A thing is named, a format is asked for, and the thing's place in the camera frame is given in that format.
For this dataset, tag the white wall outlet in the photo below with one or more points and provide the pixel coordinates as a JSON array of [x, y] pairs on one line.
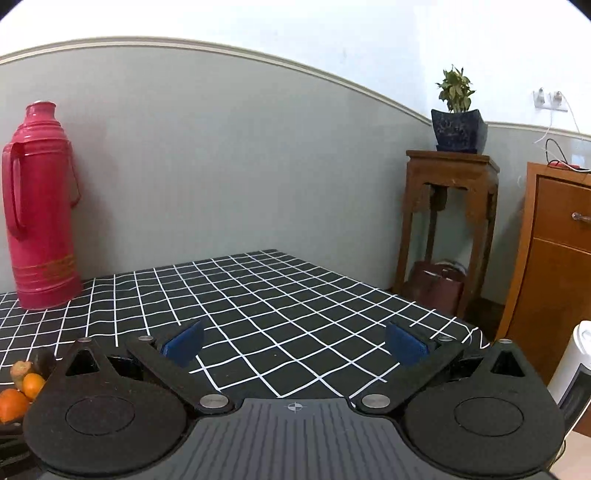
[[550, 99]]

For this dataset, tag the red thermos flask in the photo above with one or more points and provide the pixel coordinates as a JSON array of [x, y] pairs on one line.
[[41, 207]]

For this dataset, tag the white tower heater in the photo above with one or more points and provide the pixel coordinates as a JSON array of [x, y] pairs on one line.
[[575, 364]]

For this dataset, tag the dark brown round fruit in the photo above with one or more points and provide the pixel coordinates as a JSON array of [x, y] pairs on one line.
[[45, 364]]

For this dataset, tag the wooden plant stand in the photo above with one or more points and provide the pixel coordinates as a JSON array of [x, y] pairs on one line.
[[450, 175]]

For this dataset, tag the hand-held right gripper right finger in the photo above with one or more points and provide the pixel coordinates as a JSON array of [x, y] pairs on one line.
[[406, 347]]

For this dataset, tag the cabinet drawer knob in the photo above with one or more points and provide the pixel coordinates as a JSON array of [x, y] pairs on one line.
[[579, 216]]

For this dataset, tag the potted plant in blue pot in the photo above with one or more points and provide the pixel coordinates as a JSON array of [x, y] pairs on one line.
[[458, 124]]

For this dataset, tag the black white checkered tablecloth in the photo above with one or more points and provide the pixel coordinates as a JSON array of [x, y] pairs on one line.
[[286, 314]]

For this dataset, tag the wooden cabinet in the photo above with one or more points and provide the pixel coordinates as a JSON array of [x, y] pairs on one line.
[[549, 286]]

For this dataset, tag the brown bag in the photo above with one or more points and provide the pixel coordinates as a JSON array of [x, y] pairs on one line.
[[436, 286]]

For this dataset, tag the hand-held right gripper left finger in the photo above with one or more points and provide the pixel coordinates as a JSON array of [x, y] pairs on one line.
[[184, 345]]

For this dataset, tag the tan brown fruit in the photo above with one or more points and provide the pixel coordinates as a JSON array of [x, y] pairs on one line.
[[21, 370]]

